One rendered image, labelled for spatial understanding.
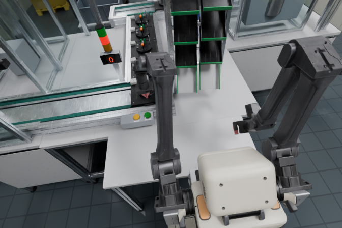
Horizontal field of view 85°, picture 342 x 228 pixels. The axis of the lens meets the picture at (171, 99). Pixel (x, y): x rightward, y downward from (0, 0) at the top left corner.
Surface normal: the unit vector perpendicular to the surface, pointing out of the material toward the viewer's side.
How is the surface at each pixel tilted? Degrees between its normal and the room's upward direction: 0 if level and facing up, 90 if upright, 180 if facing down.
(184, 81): 45
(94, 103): 0
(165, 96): 63
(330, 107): 0
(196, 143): 0
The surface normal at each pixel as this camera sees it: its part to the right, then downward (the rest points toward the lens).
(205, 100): -0.07, -0.63
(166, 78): 0.29, 0.33
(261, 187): 0.04, 0.14
